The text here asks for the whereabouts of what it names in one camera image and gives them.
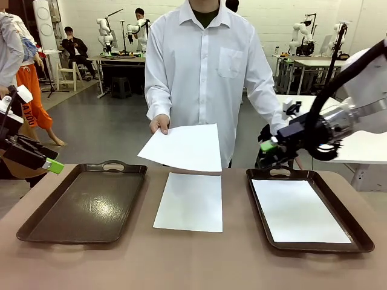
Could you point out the thin metal stand pole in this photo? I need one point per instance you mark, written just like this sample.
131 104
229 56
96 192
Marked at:
123 36

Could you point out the person in white shirt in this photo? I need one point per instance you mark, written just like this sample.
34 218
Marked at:
202 75

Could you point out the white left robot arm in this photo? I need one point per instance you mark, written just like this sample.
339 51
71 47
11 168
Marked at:
9 117

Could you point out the long white background table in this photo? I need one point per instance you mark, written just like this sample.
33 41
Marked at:
317 63

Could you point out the seated man in black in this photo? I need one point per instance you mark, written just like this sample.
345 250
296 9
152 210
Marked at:
75 48

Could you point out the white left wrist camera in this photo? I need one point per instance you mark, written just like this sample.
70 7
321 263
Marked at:
24 94

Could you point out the right gripper finger with green tip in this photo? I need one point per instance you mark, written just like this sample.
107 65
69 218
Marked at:
282 154
269 146

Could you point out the person's left forearm white sleeve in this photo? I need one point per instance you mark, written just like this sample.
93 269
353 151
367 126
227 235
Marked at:
269 111

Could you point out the black backpack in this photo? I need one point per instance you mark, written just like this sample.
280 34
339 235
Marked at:
264 133

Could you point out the white A4 paper sheet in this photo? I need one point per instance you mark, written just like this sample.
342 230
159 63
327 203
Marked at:
189 205
187 148
302 211

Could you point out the grey robot work table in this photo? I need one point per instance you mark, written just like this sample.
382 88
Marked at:
121 59

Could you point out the brown plastic tray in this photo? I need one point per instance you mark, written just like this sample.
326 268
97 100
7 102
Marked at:
302 175
90 208

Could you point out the tall black camera stand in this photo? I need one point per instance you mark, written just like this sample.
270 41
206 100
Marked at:
336 54

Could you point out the standing person behind robots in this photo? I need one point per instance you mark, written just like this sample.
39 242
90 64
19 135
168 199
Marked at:
142 18

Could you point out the black step stool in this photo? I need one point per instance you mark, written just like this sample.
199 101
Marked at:
287 166

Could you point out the white folding chair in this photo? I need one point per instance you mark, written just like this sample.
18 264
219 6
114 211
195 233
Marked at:
69 75

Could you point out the tall white air conditioner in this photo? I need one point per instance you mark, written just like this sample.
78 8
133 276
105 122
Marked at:
45 24

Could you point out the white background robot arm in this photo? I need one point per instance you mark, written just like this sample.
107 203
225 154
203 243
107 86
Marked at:
106 36
139 30
297 36
337 33

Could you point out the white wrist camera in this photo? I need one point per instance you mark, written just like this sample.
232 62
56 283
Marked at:
291 107
24 94

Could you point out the large white table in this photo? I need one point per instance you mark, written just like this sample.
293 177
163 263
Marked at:
362 148

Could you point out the dark-haired person in black top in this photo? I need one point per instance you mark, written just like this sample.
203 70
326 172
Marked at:
232 5

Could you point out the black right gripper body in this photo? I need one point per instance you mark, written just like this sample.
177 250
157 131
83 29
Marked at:
296 133

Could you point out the person's left hand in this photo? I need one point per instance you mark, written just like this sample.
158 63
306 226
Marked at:
299 163

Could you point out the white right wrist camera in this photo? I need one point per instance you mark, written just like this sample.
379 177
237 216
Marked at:
291 107

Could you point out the black plastic stool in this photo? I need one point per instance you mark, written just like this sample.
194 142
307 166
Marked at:
121 86

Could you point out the left gripper finger with green tip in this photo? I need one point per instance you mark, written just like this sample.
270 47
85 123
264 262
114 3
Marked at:
39 147
53 166

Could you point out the mannequin in orange trousers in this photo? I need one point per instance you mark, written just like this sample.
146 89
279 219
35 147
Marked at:
30 81

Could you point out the small white background table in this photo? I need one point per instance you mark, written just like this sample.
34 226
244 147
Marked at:
282 56

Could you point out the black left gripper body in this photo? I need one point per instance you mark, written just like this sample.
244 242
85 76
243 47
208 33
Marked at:
9 142

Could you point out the person's right forearm white sleeve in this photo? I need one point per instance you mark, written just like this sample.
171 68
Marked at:
158 102

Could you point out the black tripod stand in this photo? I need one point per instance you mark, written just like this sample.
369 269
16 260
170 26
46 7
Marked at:
52 87

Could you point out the person's right hand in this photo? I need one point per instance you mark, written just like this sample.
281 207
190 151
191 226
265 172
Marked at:
159 124

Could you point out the small yellow object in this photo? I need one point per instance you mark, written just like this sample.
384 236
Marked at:
284 54

